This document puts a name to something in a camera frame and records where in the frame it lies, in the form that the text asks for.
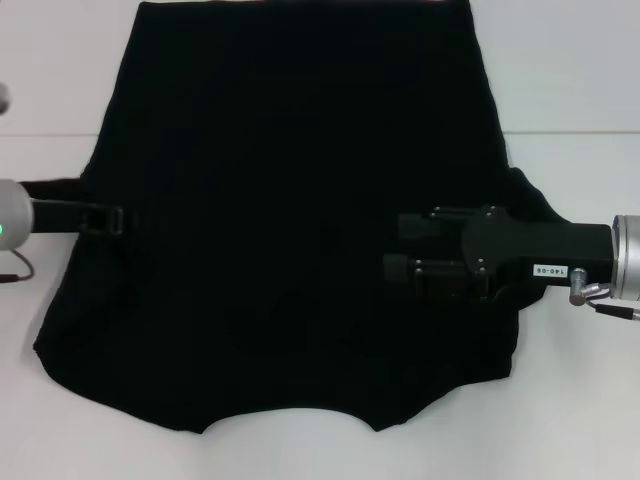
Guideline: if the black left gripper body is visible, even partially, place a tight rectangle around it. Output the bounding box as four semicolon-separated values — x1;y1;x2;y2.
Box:
29;198;85;235

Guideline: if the black shirt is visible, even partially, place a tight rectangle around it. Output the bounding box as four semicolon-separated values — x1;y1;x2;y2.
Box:
19;0;571;435

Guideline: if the right gripper cable with plug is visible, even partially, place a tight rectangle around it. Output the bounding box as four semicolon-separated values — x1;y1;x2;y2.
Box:
568;267;640;321

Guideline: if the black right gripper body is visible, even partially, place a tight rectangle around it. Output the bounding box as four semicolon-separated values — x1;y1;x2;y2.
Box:
462;204;615;280

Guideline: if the left gripper cable with plug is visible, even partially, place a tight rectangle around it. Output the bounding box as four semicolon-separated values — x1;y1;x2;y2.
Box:
0;249;35;285

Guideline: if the gripper cable with plug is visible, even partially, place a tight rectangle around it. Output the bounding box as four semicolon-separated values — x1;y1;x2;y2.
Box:
568;267;640;321
0;249;35;285

